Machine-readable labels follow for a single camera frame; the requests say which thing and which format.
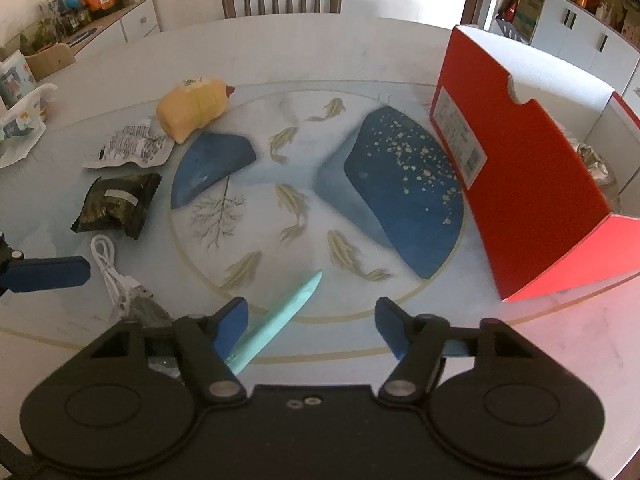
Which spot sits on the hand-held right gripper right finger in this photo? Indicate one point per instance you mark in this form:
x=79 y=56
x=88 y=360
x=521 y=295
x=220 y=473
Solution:
x=390 y=331

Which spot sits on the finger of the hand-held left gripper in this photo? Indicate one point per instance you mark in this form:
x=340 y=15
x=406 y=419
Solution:
x=50 y=272

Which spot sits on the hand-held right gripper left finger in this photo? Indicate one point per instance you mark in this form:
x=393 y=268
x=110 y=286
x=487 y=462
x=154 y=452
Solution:
x=235 y=321

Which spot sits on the white printed snack wrapper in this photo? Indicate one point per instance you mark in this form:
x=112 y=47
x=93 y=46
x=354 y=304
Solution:
x=130 y=147

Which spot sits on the red cardboard box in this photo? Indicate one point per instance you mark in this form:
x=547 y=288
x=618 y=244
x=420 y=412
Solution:
x=525 y=200

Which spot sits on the yellow plush toy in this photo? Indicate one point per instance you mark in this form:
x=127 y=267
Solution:
x=192 y=107

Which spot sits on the white patterned desktop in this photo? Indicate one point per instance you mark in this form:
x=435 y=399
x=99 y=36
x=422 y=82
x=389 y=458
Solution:
x=325 y=60

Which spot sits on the dark green snack packet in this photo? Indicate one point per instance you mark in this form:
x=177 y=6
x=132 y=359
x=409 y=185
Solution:
x=112 y=205

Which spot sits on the white patterned carton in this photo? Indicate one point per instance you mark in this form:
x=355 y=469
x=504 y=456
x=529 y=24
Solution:
x=15 y=80

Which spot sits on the white sideboard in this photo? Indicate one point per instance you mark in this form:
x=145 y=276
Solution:
x=140 y=20

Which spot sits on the cardboard carton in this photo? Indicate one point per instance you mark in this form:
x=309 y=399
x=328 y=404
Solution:
x=527 y=15

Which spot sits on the white and wood wall cabinet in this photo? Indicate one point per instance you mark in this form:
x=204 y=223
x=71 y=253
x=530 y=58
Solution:
x=575 y=30

